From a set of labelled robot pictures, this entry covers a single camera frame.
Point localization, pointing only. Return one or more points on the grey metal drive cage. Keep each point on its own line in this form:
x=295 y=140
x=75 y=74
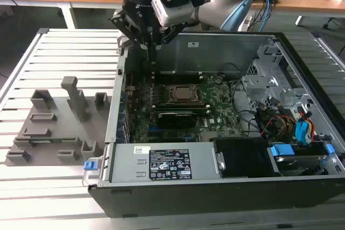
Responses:
x=261 y=84

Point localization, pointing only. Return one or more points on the hard disk in blue carrier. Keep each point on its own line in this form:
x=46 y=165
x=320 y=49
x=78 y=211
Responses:
x=281 y=151

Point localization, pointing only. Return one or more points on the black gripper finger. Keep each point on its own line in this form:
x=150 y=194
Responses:
x=126 y=24
x=169 y=34

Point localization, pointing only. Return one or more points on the silver CPU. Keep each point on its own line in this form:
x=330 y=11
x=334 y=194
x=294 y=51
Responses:
x=186 y=92

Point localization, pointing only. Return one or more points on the black open PC case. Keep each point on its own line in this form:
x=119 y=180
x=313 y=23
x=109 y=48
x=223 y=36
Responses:
x=188 y=200

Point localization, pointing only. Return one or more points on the silver coin battery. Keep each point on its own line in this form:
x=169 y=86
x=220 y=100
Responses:
x=218 y=80

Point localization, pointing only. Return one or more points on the green motherboard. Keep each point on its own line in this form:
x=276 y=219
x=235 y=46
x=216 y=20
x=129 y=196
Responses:
x=221 y=100

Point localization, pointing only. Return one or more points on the white power strip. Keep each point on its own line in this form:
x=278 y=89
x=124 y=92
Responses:
x=245 y=23

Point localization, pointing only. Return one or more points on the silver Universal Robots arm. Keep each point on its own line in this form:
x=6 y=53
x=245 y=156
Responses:
x=215 y=12

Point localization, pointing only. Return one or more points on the grey parts rack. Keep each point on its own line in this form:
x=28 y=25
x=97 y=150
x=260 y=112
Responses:
x=62 y=133

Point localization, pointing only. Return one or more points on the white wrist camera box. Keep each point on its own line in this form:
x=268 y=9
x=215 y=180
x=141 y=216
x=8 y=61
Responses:
x=175 y=12

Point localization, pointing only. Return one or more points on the blue case latch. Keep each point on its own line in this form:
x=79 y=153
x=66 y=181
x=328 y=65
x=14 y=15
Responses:
x=90 y=166

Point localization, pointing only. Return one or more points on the black graphics card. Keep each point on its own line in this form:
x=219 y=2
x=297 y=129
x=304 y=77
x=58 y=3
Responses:
x=176 y=121

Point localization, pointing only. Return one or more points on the black fan shroud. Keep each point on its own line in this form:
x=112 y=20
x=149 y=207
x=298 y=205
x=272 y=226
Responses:
x=242 y=157

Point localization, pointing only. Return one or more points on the grey power supply with label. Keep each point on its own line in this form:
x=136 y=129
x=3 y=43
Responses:
x=126 y=162

